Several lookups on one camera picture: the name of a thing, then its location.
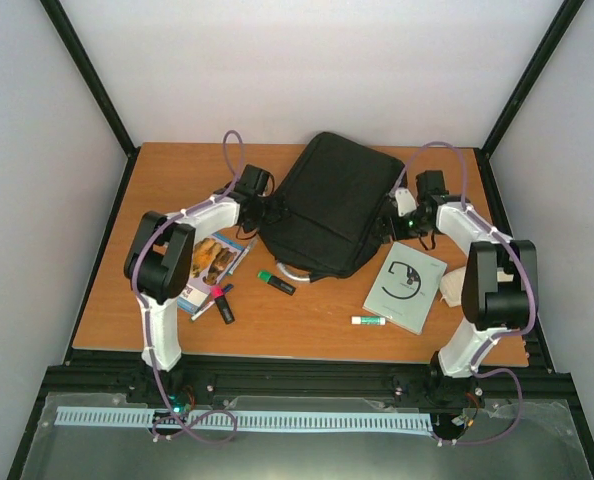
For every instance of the white glue stick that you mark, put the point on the white glue stick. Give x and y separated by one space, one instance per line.
368 320

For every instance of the black student bag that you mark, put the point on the black student bag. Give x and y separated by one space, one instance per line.
334 192

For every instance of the silver pen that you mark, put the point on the silver pen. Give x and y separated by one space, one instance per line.
251 244

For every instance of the black aluminium frame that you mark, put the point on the black aluminium frame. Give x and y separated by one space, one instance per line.
91 372

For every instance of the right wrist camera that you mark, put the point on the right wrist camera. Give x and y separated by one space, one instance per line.
430 183

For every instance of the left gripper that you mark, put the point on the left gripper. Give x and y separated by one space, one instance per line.
275 215

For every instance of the dog picture book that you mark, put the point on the dog picture book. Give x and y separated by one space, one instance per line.
212 259

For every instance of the light blue cable duct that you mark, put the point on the light blue cable duct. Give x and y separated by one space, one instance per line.
249 421

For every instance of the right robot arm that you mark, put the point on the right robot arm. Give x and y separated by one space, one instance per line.
499 295

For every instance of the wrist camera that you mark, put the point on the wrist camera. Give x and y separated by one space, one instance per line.
430 183
253 181

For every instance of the green highlighter marker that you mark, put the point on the green highlighter marker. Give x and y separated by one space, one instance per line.
276 282

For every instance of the cream pencil case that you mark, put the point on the cream pencil case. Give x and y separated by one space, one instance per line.
451 287

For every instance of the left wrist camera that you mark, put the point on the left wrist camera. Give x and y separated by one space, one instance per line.
253 181

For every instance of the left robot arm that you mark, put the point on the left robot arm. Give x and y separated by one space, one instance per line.
158 264

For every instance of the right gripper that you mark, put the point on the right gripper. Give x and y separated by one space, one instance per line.
383 223

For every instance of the grey Great Gatsby book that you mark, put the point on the grey Great Gatsby book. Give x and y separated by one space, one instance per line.
405 287

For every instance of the pink highlighter marker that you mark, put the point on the pink highlighter marker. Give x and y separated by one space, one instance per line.
220 301

